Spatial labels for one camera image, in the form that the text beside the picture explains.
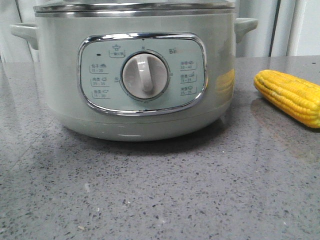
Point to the yellow corn cob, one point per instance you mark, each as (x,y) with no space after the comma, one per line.
(295,96)

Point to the glass pot lid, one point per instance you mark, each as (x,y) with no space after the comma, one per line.
(54,6)

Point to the pale green electric cooking pot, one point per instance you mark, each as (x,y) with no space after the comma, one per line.
(137,75)

